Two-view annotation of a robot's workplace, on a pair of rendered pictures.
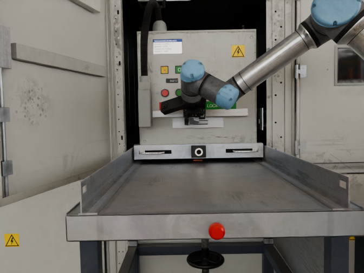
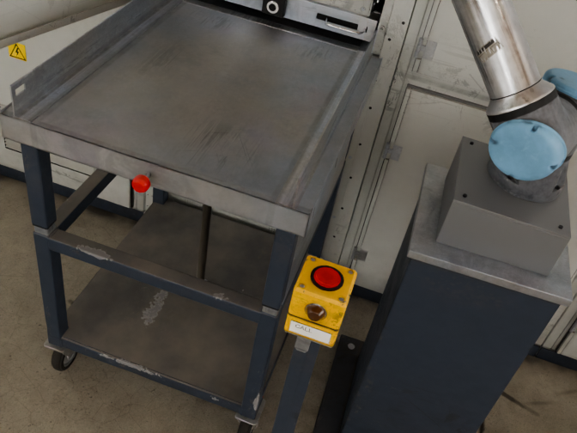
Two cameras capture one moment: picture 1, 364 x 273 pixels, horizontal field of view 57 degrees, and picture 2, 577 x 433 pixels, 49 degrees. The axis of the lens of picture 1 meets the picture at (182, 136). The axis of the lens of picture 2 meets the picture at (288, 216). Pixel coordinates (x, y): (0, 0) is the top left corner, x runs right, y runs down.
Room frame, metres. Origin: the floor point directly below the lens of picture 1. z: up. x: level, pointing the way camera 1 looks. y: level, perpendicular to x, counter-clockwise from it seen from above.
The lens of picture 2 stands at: (-0.17, -0.48, 1.56)
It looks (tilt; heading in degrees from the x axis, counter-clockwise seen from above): 40 degrees down; 10
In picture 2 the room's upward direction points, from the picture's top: 12 degrees clockwise
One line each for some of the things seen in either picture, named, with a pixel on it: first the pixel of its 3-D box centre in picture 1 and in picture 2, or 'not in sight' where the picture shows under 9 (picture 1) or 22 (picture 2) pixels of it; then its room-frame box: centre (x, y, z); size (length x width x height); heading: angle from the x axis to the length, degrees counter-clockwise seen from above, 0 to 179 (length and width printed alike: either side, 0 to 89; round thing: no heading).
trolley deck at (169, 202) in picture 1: (204, 188); (218, 92); (1.02, -0.07, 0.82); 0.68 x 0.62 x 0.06; 0
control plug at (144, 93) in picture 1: (145, 104); not in sight; (1.33, 0.14, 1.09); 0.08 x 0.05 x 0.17; 0
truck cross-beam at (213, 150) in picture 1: (198, 150); (278, 0); (1.42, -0.07, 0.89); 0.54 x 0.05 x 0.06; 90
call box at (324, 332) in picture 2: not in sight; (320, 301); (0.49, -0.44, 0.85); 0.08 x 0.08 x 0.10; 0
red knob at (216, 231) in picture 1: (216, 229); (143, 180); (0.66, -0.07, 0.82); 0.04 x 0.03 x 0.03; 0
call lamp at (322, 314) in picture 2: not in sight; (314, 314); (0.44, -0.44, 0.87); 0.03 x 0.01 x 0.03; 90
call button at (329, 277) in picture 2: not in sight; (326, 279); (0.49, -0.44, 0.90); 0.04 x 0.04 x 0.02
